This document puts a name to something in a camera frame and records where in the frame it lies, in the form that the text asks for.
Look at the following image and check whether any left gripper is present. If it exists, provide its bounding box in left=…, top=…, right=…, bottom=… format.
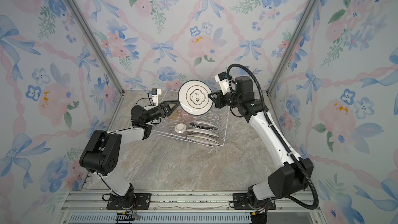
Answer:
left=144, top=103, right=180, bottom=127

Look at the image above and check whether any white plate gold rim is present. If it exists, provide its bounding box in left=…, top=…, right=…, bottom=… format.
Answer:
left=178, top=80, right=213, bottom=116

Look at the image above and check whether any white plate green red rim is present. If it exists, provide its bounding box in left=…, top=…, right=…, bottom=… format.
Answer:
left=189, top=121, right=218, bottom=130

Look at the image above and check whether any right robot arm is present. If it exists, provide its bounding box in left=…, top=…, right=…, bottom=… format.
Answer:
left=208, top=72, right=319, bottom=209

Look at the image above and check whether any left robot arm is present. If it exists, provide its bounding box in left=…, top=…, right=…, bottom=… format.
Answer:
left=79, top=101, right=179, bottom=209

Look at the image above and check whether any yellow glass cup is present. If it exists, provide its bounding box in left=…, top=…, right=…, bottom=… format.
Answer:
left=169, top=109, right=180, bottom=121

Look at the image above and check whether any pink glass cup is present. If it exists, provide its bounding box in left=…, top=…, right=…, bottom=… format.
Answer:
left=180, top=112, right=193, bottom=124

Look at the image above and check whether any striped ceramic bowl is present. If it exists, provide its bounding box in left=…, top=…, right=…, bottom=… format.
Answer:
left=174, top=123, right=187, bottom=135

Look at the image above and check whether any white plate front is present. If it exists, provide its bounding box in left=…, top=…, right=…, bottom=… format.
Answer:
left=187, top=135, right=220, bottom=146

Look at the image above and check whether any white wire dish rack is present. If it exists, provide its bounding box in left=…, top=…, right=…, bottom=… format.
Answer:
left=154, top=99, right=229, bottom=147

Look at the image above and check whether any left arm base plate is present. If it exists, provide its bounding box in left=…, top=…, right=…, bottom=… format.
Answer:
left=102, top=193, right=151, bottom=211

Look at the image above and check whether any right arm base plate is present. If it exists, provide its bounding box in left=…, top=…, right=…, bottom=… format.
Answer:
left=230, top=192, right=276, bottom=211

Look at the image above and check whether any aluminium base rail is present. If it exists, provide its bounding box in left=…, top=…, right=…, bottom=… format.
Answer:
left=55, top=189, right=326, bottom=224

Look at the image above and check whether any right aluminium corner post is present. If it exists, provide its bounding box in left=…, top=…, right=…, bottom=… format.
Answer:
left=266, top=0, right=319, bottom=96

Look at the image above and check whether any aluminium corner post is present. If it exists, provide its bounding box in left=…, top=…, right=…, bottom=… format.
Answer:
left=266, top=0, right=319, bottom=96
left=64, top=0, right=124, bottom=95

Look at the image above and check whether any black corrugated cable conduit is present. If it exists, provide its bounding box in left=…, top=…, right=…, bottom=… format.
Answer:
left=226, top=63, right=320, bottom=211

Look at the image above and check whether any left aluminium corner post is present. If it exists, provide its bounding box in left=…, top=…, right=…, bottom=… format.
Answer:
left=64, top=0, right=124, bottom=95

